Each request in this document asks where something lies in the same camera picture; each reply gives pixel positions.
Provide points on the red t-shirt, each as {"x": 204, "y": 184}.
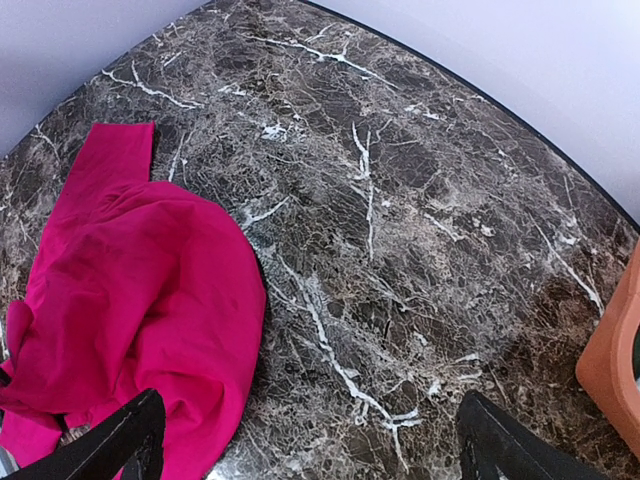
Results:
{"x": 137, "y": 284}

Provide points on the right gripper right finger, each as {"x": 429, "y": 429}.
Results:
{"x": 496, "y": 446}

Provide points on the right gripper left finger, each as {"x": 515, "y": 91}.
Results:
{"x": 126, "y": 445}

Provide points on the orange plastic basin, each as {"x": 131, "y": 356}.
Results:
{"x": 605, "y": 369}

